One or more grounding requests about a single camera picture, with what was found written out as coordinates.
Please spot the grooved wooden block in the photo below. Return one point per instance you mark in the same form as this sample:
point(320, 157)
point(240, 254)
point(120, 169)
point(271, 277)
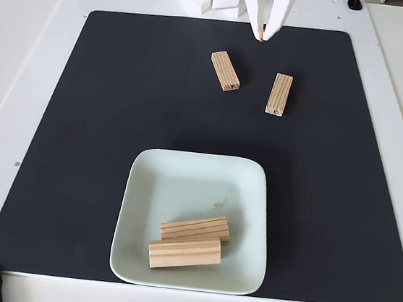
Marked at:
point(196, 227)
point(279, 94)
point(225, 71)
point(182, 254)

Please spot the black rubber mat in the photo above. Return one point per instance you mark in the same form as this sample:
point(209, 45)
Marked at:
point(74, 180)

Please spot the pale green square plate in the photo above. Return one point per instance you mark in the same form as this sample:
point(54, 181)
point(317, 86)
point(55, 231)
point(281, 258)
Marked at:
point(239, 199)

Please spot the black table clamp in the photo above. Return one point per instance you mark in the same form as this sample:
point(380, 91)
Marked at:
point(355, 2)

